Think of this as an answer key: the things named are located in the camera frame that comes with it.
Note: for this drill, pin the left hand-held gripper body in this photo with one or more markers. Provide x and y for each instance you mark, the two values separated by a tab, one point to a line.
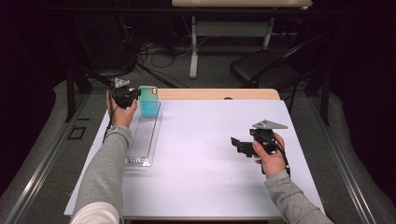
121	95

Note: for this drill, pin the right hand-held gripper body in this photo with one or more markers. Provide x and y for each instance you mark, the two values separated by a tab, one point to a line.
264	135

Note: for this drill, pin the translucent white phone case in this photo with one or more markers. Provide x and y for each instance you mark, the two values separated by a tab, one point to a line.
148	104

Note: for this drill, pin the clear plastic packaging tray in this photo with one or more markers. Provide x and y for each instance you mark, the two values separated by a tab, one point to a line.
144	141

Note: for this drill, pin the person's left hand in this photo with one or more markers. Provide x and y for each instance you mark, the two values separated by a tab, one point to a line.
121	116

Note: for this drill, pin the person's right hand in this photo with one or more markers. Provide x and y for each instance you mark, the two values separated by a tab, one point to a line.
272	163

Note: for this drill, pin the white table sheet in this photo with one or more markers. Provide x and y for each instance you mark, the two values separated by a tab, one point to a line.
202	174

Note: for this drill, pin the black metal stand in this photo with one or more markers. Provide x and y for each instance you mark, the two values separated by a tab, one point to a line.
70	93

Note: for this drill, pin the black folding chair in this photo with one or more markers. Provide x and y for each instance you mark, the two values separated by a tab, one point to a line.
261	67

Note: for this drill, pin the white-legged wooden table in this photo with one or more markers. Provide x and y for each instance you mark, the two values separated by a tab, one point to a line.
194	46

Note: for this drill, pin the person's white clothing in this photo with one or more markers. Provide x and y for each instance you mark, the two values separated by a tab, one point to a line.
93	215

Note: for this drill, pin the metal floor rail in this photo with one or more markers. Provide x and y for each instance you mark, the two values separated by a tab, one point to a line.
345	168
40	168

